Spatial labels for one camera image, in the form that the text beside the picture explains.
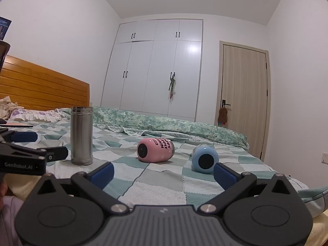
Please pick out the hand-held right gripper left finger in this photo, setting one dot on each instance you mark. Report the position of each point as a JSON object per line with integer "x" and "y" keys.
{"x": 103, "y": 173}

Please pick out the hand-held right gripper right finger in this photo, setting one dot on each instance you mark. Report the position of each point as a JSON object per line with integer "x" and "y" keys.
{"x": 226, "y": 176}

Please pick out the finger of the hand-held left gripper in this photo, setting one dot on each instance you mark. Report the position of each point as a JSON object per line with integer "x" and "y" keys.
{"x": 24, "y": 136}
{"x": 57, "y": 153}

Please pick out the blue cup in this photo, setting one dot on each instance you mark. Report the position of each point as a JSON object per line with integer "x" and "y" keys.
{"x": 205, "y": 158}

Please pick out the pink cup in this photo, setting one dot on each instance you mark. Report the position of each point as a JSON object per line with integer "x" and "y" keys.
{"x": 156, "y": 151}

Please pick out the stainless steel thermos cup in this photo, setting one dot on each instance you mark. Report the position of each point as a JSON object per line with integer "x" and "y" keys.
{"x": 81, "y": 135}

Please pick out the thin black tablet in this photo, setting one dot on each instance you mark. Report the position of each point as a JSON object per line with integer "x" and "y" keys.
{"x": 15, "y": 125}

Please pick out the yellow mattress cover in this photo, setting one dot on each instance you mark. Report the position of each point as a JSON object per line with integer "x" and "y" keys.
{"x": 19, "y": 185}

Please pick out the purple floral pillow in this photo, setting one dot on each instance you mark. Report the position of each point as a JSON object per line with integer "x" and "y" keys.
{"x": 33, "y": 114}

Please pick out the beige crumpled cloth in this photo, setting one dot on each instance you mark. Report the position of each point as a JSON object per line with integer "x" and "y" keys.
{"x": 7, "y": 106}

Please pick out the wooden headboard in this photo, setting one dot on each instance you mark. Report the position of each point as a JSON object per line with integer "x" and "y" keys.
{"x": 38, "y": 87}

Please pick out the checkered bed sheet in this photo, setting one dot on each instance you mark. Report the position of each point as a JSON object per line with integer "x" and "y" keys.
{"x": 158, "y": 182}

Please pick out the person's pale purple clothing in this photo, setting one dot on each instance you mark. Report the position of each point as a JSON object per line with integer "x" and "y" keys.
{"x": 10, "y": 220}

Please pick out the brown hanging pouch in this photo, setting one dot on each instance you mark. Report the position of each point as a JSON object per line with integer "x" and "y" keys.
{"x": 223, "y": 116}

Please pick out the green floral quilt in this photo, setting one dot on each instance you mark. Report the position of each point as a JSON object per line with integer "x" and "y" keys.
{"x": 158, "y": 123}

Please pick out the light wooden door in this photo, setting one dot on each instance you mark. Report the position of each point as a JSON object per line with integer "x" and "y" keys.
{"x": 243, "y": 94}

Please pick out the dark brown object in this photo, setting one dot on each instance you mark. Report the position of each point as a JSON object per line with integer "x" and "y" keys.
{"x": 3, "y": 53}

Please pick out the green hanging ornament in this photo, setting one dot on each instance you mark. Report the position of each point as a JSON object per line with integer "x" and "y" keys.
{"x": 172, "y": 85}

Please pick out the white wardrobe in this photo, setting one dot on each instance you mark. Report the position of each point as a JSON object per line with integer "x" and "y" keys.
{"x": 151, "y": 69}

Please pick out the white wall socket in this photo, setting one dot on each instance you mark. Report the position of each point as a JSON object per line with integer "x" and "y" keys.
{"x": 325, "y": 158}

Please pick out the wall poster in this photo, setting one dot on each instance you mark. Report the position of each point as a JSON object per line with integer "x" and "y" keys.
{"x": 4, "y": 29}

